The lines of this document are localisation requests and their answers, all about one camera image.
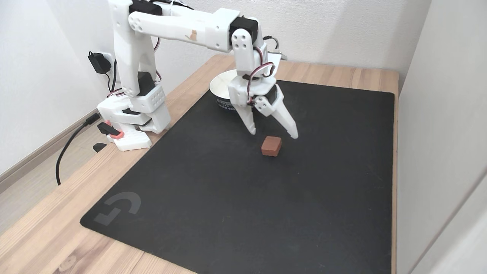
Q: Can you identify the black power adapter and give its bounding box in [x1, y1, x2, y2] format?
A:
[88, 51, 112, 75]

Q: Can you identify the black power adapter cable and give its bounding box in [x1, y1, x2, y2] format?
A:
[108, 59, 118, 94]

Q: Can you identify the black usb cable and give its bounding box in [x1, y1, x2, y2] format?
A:
[56, 112, 102, 186]

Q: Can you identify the black desk mat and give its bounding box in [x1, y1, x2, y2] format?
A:
[80, 79, 395, 274]

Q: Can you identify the black and red clamp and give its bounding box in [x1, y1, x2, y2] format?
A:
[97, 120, 124, 139]

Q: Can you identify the servo wire bundle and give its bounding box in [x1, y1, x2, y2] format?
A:
[243, 46, 276, 105]

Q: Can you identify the white plate with dark base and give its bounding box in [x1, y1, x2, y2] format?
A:
[209, 69, 246, 112]

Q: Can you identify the red-brown block toy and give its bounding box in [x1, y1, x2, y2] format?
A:
[261, 136, 282, 157]

